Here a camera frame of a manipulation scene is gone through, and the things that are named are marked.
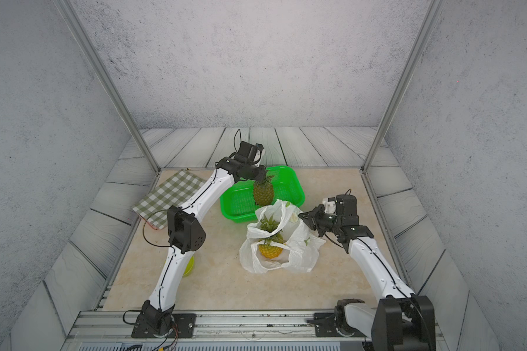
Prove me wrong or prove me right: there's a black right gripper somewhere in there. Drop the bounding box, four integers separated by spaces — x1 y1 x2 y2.
299 205 343 238

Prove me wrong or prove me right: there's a green unripe pineapple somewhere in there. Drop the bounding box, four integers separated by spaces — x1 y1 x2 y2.
253 175 275 206

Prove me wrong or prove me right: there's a white lemon print plastic bag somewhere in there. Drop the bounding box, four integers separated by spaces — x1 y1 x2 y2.
239 200 325 274

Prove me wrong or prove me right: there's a yellow ripe pineapple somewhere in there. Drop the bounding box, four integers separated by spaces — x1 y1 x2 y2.
258 216 285 260

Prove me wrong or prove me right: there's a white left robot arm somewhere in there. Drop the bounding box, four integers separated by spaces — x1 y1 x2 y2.
131 141 266 339

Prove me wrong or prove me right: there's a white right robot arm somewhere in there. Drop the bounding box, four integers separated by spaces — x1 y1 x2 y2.
299 193 436 350

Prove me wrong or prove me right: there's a green plastic basket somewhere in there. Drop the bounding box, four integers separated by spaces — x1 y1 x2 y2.
220 166 305 223

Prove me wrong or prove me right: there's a green white checkered cloth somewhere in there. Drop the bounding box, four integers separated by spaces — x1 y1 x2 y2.
132 170 206 230

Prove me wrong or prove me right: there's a lime green bowl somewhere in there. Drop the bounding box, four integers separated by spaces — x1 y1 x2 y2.
183 256 195 277

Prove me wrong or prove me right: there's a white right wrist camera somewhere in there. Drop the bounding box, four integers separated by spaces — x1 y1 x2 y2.
322 197 337 215

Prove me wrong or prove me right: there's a right aluminium frame post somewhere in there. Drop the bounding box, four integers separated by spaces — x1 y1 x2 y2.
362 0 444 173

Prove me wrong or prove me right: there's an aluminium frame post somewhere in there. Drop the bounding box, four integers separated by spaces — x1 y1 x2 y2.
54 0 161 175
362 0 444 173

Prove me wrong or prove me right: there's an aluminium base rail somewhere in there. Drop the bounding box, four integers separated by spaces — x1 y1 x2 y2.
62 310 373 350

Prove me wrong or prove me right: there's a left aluminium frame post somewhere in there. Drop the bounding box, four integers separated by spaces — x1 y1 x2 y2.
54 0 161 175

